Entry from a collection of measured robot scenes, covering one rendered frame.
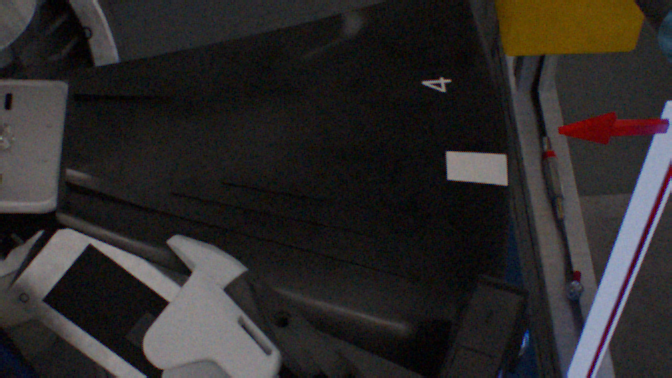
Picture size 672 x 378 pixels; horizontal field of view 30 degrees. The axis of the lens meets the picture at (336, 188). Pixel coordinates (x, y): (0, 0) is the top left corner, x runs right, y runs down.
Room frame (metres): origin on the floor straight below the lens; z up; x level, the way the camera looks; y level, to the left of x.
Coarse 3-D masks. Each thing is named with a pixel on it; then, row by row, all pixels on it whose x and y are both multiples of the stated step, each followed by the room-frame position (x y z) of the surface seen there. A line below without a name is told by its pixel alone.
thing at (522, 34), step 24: (504, 0) 0.64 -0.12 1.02; (528, 0) 0.62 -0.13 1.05; (552, 0) 0.62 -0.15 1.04; (576, 0) 0.62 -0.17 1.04; (600, 0) 0.62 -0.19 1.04; (624, 0) 0.62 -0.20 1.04; (504, 24) 0.63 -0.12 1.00; (528, 24) 0.62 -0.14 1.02; (552, 24) 0.62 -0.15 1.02; (576, 24) 0.62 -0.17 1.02; (600, 24) 0.62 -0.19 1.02; (624, 24) 0.62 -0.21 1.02; (504, 48) 0.62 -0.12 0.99; (528, 48) 0.62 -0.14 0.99; (552, 48) 0.62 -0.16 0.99; (576, 48) 0.62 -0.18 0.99; (600, 48) 0.62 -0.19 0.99; (624, 48) 0.62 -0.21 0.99
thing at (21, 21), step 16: (0, 0) 0.38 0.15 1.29; (16, 0) 0.38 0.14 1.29; (32, 0) 0.38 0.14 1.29; (0, 16) 0.37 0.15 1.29; (16, 16) 0.37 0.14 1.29; (32, 16) 0.37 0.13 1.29; (0, 32) 0.36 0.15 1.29; (16, 32) 0.36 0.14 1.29; (32, 32) 0.37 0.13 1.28; (0, 48) 0.35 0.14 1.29; (16, 48) 0.36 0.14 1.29; (0, 64) 0.35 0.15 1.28
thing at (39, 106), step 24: (0, 96) 0.41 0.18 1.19; (24, 96) 0.41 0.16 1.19; (48, 96) 0.41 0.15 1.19; (24, 120) 0.39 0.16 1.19; (48, 120) 0.39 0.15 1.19; (24, 144) 0.38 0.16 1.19; (48, 144) 0.38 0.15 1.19; (0, 168) 0.36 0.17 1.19; (24, 168) 0.36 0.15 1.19; (48, 168) 0.36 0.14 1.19; (0, 192) 0.34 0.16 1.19; (24, 192) 0.35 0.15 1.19; (48, 192) 0.35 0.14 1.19
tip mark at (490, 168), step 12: (456, 156) 0.39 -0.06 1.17; (468, 156) 0.39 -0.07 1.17; (480, 156) 0.39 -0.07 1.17; (492, 156) 0.39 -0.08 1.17; (504, 156) 0.39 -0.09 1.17; (456, 168) 0.38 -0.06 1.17; (468, 168) 0.38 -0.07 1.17; (480, 168) 0.38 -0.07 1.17; (492, 168) 0.38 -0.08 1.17; (504, 168) 0.38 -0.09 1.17; (456, 180) 0.37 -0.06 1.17; (468, 180) 0.37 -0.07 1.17; (480, 180) 0.37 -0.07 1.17; (492, 180) 0.38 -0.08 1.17; (504, 180) 0.38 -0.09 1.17
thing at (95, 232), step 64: (448, 0) 0.48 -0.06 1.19; (128, 64) 0.44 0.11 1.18; (192, 64) 0.44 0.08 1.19; (256, 64) 0.44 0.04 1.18; (320, 64) 0.44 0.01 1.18; (384, 64) 0.44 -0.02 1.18; (448, 64) 0.44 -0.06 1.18; (64, 128) 0.38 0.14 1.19; (128, 128) 0.39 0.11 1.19; (192, 128) 0.39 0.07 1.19; (256, 128) 0.39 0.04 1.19; (320, 128) 0.40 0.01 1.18; (384, 128) 0.40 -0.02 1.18; (448, 128) 0.40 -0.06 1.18; (64, 192) 0.34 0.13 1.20; (128, 192) 0.35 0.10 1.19; (192, 192) 0.35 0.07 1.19; (256, 192) 0.35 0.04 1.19; (320, 192) 0.36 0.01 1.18; (384, 192) 0.36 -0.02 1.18; (448, 192) 0.37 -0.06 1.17; (256, 256) 0.32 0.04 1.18; (320, 256) 0.32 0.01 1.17; (384, 256) 0.33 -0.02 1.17; (448, 256) 0.33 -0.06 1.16; (320, 320) 0.29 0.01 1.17; (384, 320) 0.30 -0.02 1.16; (448, 320) 0.30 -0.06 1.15
